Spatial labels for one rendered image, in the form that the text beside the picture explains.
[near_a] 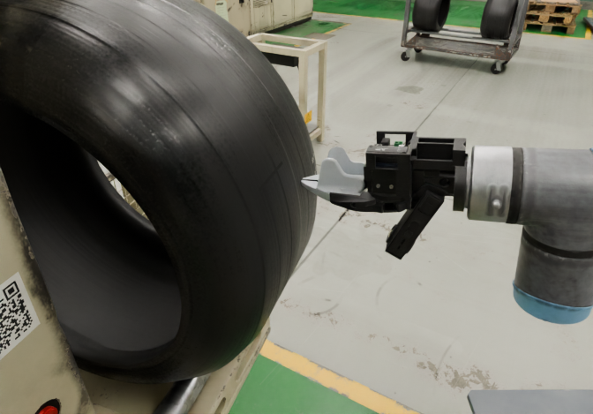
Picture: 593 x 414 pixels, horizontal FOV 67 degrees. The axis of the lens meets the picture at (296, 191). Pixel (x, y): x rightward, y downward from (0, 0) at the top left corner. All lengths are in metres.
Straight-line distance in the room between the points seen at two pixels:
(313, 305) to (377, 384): 0.48
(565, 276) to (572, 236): 0.06
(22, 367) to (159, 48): 0.37
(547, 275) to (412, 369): 1.45
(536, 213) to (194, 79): 0.40
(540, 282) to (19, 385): 0.60
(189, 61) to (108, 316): 0.57
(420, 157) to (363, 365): 1.50
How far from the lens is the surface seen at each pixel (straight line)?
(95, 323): 0.94
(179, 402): 0.79
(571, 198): 0.55
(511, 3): 5.84
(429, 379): 2.00
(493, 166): 0.54
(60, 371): 0.64
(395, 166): 0.54
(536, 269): 0.61
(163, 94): 0.48
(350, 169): 0.61
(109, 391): 0.99
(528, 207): 0.55
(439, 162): 0.55
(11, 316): 0.55
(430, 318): 2.22
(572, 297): 0.63
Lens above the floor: 1.56
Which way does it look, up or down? 31 degrees down
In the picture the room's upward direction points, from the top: straight up
